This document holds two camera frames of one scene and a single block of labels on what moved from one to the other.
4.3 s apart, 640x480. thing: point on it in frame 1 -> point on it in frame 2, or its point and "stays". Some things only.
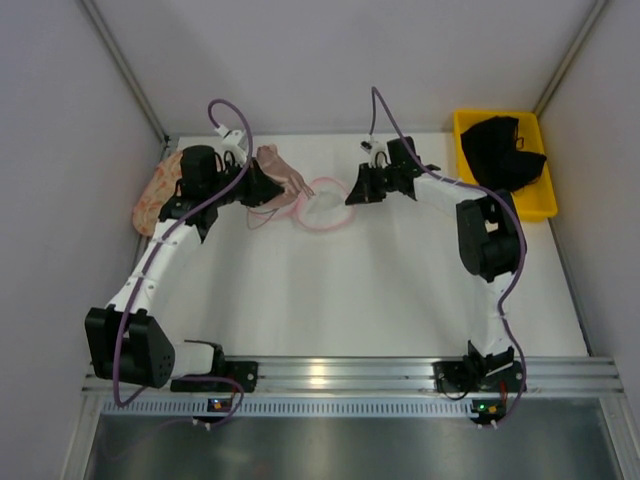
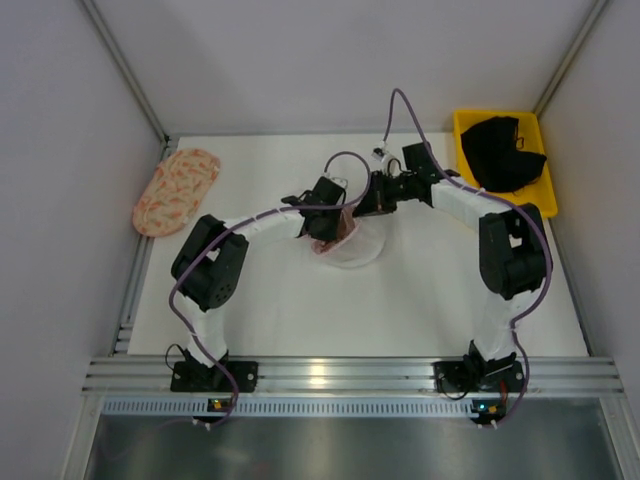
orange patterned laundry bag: [159, 191] stays
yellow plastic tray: [537, 199] stays
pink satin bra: [295, 186] -> [348, 225]
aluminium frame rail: [386, 378] stays
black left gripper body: [257, 181] -> [325, 228]
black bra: [493, 147] stays
